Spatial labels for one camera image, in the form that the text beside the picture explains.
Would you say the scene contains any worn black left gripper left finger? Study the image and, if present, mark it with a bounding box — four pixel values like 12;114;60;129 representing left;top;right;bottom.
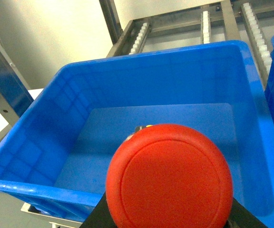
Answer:
80;193;116;228

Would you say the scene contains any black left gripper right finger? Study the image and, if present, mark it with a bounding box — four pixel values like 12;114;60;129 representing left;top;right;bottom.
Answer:
226;198;267;228

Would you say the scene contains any red push button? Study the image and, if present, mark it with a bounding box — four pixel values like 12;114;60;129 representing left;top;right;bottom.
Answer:
106;124;233;228

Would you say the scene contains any blue crate upper shelf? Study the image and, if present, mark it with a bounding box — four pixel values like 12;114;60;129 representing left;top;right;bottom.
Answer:
0;40;274;228

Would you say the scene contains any steel shelf rack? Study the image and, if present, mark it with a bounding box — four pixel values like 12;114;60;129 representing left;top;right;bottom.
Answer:
0;0;274;227

